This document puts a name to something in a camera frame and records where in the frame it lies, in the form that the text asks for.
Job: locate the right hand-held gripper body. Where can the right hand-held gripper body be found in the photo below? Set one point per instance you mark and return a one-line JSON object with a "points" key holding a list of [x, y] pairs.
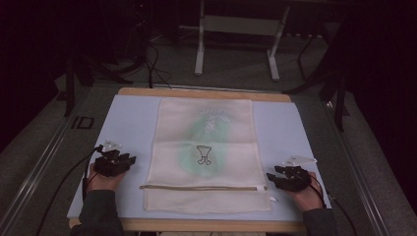
{"points": [[295, 179]]}

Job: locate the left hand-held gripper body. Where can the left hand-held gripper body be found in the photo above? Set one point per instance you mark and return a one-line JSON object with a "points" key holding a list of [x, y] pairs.
{"points": [[108, 165]]}

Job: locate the cream mesh laundry bag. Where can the cream mesh laundry bag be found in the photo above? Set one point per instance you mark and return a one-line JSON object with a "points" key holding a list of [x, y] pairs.
{"points": [[229, 157]]}

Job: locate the person's left hand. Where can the person's left hand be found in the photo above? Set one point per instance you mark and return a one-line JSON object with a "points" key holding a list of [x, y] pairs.
{"points": [[103, 183]]}

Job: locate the person's right hand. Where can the person's right hand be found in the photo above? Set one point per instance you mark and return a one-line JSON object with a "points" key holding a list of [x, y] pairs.
{"points": [[308, 198]]}

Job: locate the small white scrap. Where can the small white scrap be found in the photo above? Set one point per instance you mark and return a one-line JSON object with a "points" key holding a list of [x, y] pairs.
{"points": [[273, 199]]}

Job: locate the light blue mat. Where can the light blue mat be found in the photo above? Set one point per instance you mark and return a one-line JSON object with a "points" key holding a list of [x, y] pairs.
{"points": [[131, 124]]}

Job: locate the green garment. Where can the green garment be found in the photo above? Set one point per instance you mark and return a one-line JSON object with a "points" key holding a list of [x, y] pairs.
{"points": [[205, 131]]}

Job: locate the black metal stand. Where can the black metal stand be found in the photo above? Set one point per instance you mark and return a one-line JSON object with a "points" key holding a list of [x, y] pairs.
{"points": [[337, 95], [80, 73]]}

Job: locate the wooden table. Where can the wooden table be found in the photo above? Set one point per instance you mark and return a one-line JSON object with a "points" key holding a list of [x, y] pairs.
{"points": [[203, 93]]}

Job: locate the black rectangular floor frame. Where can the black rectangular floor frame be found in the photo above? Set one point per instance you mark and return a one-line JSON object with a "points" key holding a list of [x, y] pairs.
{"points": [[82, 122]]}

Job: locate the metal floor rail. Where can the metal floor rail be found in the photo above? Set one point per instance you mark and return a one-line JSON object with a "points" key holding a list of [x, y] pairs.
{"points": [[360, 183], [36, 170]]}

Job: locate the white metal desk frame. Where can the white metal desk frame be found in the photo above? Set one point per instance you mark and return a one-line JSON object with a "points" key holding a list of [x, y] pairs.
{"points": [[241, 24]]}

